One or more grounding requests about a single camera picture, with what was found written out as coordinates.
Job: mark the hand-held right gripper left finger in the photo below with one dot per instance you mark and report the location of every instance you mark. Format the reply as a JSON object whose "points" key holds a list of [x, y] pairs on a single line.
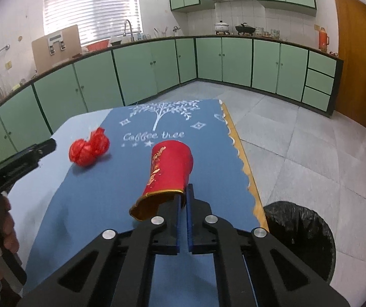
{"points": [[178, 227]]}

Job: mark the brown wooden door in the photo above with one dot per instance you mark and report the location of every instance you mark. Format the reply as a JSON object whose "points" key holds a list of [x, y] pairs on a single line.
{"points": [[355, 64]]}

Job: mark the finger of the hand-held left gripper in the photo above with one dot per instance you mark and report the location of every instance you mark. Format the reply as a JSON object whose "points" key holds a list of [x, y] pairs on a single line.
{"points": [[32, 156]]}

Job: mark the red plastic basin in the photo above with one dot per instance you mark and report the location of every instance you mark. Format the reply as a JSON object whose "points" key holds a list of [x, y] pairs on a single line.
{"points": [[98, 45]]}

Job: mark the white lidded pot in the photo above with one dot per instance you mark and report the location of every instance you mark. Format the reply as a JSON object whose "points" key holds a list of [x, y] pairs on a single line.
{"points": [[223, 27]]}

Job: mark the red wrapper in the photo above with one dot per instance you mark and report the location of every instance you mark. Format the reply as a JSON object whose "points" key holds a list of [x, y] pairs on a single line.
{"points": [[88, 149]]}

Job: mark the patterned mug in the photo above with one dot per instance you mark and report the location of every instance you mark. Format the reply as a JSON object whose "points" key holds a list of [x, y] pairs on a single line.
{"points": [[259, 31], [275, 33]]}

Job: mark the wooden table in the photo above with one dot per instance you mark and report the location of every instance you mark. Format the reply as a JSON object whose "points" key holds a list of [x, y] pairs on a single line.
{"points": [[256, 198]]}

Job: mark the green lower kitchen cabinets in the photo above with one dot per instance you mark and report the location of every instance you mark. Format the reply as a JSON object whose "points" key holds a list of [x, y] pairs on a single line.
{"points": [[234, 60]]}

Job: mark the kitchen faucet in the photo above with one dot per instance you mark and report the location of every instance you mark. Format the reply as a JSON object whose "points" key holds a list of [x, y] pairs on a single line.
{"points": [[128, 30]]}

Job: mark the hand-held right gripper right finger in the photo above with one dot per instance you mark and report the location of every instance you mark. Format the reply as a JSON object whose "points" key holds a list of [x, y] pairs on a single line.
{"points": [[189, 224]]}

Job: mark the cardboard box with grey print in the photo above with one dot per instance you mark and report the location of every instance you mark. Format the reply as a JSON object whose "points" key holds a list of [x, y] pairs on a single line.
{"points": [[56, 46]]}

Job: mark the blue printed tablecloth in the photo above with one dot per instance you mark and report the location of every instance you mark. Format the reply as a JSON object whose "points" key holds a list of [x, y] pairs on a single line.
{"points": [[106, 198]]}

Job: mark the black lidded pot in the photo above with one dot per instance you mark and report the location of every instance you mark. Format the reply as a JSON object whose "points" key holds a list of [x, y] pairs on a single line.
{"points": [[244, 28]]}

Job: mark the white window blinds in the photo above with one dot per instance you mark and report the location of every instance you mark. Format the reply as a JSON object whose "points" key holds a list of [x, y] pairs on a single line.
{"points": [[90, 3]]}

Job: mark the red paper cup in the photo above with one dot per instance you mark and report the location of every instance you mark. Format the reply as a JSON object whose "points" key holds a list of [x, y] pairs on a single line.
{"points": [[170, 166]]}

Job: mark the red thermos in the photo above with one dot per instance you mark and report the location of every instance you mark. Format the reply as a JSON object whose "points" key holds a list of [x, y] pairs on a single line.
{"points": [[323, 40]]}

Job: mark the trash bin with black bag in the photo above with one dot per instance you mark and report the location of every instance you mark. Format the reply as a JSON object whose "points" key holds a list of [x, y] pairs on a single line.
{"points": [[301, 230]]}

